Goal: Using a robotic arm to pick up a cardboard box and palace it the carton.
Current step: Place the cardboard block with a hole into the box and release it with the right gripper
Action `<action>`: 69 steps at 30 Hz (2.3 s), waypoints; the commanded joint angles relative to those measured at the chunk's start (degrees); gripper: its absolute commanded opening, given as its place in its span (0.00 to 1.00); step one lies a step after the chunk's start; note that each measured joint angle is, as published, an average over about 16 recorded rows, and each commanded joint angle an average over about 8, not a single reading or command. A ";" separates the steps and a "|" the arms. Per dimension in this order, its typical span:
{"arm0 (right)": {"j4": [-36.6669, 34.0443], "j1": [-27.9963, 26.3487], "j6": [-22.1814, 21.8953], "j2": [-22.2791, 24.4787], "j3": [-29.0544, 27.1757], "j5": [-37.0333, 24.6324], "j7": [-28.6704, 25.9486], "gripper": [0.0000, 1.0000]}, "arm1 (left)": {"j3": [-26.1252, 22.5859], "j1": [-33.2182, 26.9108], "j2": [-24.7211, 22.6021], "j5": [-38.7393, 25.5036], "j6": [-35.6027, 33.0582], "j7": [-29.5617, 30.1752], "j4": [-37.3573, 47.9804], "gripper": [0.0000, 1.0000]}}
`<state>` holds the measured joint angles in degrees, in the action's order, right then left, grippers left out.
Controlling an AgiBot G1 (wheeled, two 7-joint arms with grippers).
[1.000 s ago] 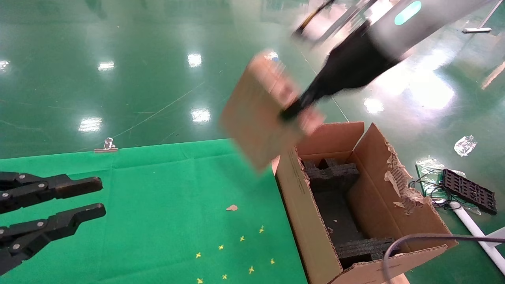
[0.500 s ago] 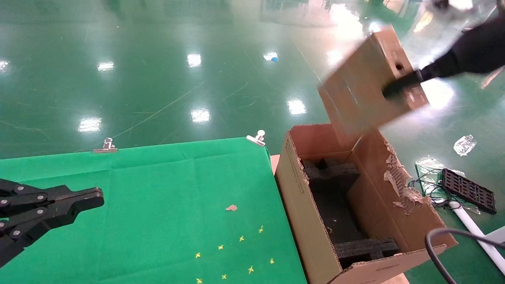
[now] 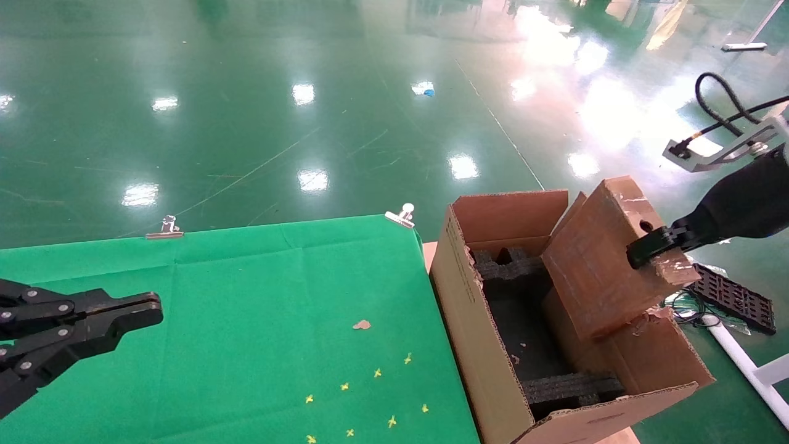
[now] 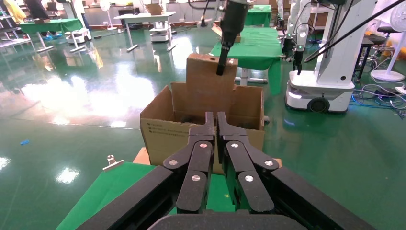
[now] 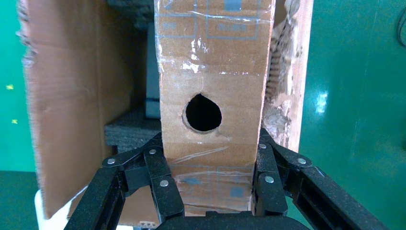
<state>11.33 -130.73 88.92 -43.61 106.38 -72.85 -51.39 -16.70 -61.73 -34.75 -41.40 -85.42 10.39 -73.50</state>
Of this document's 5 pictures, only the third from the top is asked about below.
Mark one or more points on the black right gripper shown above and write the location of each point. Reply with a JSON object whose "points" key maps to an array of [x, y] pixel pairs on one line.
{"points": [[746, 203]]}

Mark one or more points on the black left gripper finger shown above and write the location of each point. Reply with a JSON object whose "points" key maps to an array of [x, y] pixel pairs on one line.
{"points": [[123, 320], [37, 305]]}

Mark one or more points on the small worn cardboard box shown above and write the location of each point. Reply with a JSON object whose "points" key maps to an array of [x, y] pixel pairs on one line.
{"points": [[592, 271]]}

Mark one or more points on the large open cardboard carton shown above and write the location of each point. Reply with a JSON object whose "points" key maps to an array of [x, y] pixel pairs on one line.
{"points": [[468, 345]]}

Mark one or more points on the small brown cardboard scrap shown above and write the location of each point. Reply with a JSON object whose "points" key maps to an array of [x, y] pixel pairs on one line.
{"points": [[362, 325]]}

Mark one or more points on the silver metal binder clip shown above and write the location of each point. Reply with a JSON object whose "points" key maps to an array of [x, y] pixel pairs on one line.
{"points": [[165, 235], [400, 217]]}

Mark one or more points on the black plastic grid tray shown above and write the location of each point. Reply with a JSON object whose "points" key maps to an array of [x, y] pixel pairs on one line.
{"points": [[733, 299]]}

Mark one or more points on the green tablecloth with yellow marks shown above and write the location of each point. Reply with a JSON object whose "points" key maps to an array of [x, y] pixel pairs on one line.
{"points": [[246, 308]]}

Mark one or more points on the black foam bottom pad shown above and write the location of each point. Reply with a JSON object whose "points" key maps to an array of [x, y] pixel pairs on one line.
{"points": [[524, 327]]}

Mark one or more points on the white stand with pole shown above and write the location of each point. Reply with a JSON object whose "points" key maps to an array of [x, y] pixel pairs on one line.
{"points": [[743, 47]]}

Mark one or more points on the grey metal camera bracket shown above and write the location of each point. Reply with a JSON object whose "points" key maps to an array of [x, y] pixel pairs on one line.
{"points": [[727, 151]]}

